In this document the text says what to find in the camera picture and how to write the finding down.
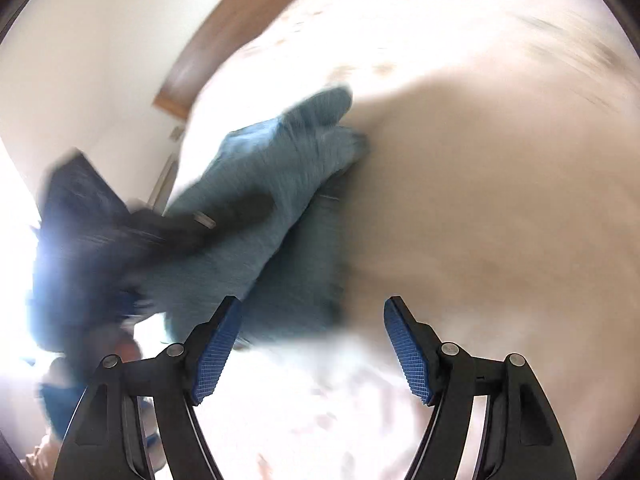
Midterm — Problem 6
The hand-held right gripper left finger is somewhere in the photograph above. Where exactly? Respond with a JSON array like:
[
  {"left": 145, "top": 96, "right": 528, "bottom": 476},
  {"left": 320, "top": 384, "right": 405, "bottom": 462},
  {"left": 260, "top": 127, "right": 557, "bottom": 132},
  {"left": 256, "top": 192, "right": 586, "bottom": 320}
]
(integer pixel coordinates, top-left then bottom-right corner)
[{"left": 54, "top": 295, "right": 244, "bottom": 480}]

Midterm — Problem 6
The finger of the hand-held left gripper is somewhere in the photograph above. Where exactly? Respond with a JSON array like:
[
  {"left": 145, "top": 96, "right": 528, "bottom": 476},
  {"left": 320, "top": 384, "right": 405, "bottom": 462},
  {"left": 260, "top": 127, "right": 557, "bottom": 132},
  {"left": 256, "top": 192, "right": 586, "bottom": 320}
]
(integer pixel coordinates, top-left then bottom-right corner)
[{"left": 164, "top": 191, "right": 277, "bottom": 257}]

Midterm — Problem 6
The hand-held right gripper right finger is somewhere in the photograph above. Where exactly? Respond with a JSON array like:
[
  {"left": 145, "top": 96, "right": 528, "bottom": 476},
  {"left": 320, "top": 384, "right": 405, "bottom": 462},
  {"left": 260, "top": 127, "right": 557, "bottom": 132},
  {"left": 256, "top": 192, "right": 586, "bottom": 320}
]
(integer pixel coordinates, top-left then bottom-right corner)
[{"left": 382, "top": 296, "right": 578, "bottom": 480}]

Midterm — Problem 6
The blue denim jacket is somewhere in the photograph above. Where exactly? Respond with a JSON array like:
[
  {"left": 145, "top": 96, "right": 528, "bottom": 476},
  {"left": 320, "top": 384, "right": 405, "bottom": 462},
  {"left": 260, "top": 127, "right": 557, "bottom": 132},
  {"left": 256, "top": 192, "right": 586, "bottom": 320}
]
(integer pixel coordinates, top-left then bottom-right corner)
[{"left": 135, "top": 85, "right": 371, "bottom": 346}]

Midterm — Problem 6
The person's left forearm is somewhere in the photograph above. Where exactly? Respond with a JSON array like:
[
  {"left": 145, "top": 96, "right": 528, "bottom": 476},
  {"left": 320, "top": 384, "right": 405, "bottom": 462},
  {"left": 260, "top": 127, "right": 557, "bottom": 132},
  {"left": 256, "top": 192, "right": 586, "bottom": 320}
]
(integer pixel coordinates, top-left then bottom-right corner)
[{"left": 24, "top": 435, "right": 63, "bottom": 478}]

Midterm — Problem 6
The person's left hand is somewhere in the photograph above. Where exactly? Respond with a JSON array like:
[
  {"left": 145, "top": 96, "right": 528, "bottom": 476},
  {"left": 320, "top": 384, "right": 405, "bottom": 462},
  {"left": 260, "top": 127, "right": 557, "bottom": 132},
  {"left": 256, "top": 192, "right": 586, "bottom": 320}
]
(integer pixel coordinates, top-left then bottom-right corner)
[{"left": 37, "top": 380, "right": 91, "bottom": 441}]

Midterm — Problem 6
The wooden headboard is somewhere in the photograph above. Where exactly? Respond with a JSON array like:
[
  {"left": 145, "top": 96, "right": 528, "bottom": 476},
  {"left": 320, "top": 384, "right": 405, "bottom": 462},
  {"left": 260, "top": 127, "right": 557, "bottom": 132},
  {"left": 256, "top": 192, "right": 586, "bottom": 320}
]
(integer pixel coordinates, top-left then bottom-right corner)
[{"left": 152, "top": 0, "right": 281, "bottom": 116}]

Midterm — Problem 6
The floral pink bed sheet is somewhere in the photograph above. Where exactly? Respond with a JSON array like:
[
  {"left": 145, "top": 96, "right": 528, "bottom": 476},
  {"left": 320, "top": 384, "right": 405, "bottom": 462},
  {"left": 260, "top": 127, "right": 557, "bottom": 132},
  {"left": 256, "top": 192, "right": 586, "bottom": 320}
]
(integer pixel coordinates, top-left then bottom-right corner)
[{"left": 150, "top": 0, "right": 640, "bottom": 480}]

